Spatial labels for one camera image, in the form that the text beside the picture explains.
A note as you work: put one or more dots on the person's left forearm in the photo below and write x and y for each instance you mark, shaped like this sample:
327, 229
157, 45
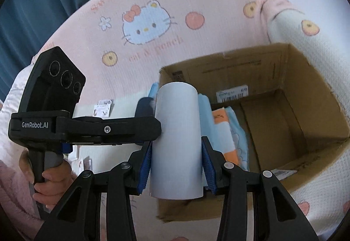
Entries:
13, 197

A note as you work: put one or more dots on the pink printed blanket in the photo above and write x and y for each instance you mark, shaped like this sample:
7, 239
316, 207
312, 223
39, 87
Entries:
205, 47

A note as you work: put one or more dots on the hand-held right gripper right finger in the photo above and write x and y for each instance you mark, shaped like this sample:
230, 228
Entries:
209, 172

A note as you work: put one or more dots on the blue wet wipes pack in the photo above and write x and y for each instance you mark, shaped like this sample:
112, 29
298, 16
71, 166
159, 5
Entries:
242, 137

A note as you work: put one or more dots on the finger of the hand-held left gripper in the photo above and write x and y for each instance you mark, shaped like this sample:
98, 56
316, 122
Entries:
109, 129
145, 108

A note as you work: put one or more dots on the small printed card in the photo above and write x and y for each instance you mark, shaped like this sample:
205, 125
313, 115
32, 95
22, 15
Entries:
103, 107

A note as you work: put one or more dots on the printed tissue pack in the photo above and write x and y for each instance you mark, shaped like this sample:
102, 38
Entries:
222, 131

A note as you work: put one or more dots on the white paper slip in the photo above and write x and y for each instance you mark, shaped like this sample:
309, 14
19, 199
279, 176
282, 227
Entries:
283, 173

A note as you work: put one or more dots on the person's left hand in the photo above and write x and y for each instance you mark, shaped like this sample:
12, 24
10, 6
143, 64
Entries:
57, 179

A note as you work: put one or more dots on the white paper roll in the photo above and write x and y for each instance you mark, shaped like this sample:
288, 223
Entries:
177, 142

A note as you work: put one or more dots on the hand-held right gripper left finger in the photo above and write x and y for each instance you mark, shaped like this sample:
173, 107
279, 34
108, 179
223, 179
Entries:
145, 167

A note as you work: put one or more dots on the brown cardboard box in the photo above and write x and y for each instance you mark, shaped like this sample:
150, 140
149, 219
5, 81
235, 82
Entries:
300, 88

